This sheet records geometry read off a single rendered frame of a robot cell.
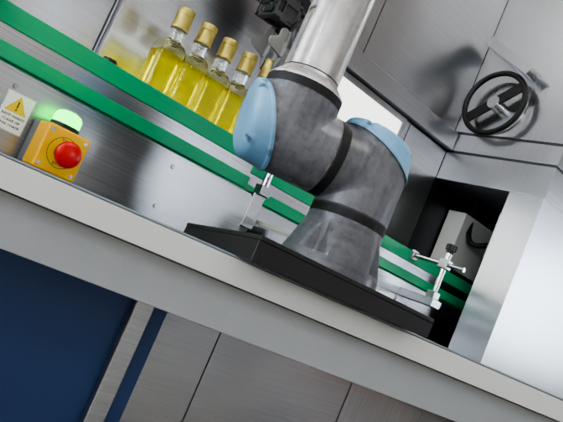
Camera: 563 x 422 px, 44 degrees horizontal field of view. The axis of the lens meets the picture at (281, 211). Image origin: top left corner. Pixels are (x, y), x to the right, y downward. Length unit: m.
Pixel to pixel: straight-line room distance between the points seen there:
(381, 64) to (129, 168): 0.98
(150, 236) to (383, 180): 0.35
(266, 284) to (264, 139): 0.20
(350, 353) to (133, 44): 0.82
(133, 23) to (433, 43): 0.98
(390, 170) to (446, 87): 1.24
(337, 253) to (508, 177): 1.20
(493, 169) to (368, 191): 1.18
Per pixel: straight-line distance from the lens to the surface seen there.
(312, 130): 0.95
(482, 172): 2.14
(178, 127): 1.26
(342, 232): 0.95
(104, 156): 1.18
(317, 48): 0.99
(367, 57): 1.92
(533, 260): 2.03
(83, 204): 0.79
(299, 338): 0.95
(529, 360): 2.16
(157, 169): 1.23
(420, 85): 2.12
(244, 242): 0.83
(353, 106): 1.88
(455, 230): 2.26
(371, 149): 0.98
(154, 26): 1.52
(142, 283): 0.86
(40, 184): 0.78
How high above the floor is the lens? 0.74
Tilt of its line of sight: 6 degrees up
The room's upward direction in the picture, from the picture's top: 23 degrees clockwise
